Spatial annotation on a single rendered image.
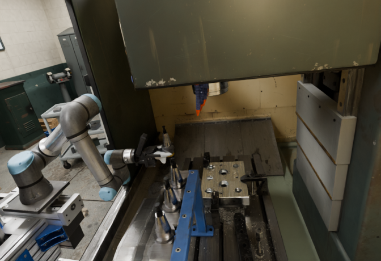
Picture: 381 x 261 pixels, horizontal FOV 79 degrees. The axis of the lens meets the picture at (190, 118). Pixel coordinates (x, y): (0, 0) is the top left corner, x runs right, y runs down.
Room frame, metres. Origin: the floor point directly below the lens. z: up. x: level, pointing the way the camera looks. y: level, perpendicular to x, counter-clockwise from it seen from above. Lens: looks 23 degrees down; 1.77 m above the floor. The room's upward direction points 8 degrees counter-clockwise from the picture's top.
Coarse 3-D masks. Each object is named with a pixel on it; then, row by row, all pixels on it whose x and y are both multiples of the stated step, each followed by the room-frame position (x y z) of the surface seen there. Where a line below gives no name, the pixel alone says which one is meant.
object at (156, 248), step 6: (156, 246) 0.45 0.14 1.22; (162, 246) 0.45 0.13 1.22; (168, 246) 0.44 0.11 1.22; (150, 252) 0.43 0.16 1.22; (156, 252) 0.43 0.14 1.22; (162, 252) 0.43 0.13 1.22; (168, 252) 0.43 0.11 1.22; (150, 258) 0.42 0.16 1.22; (156, 258) 0.41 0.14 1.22; (162, 258) 0.41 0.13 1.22; (168, 258) 0.41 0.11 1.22
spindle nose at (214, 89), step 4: (208, 84) 0.88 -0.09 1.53; (212, 84) 0.88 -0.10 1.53; (216, 84) 0.88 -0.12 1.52; (220, 84) 0.89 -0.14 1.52; (224, 84) 0.90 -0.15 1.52; (228, 84) 0.92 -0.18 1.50; (192, 88) 0.95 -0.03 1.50; (208, 88) 0.88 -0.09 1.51; (212, 88) 0.88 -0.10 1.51; (216, 88) 0.88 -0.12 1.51; (220, 88) 0.88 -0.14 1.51; (224, 88) 0.89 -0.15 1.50; (228, 88) 0.93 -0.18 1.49; (208, 92) 0.88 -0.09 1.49; (212, 92) 0.88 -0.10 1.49; (216, 92) 0.88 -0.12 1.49; (220, 92) 0.89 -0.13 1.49; (224, 92) 0.90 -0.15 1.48
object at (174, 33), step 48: (144, 0) 0.66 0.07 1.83; (192, 0) 0.64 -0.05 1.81; (240, 0) 0.62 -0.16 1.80; (288, 0) 0.60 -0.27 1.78; (336, 0) 0.58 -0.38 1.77; (144, 48) 0.67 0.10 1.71; (192, 48) 0.64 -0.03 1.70; (240, 48) 0.62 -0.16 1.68; (288, 48) 0.60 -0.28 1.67; (336, 48) 0.58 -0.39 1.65
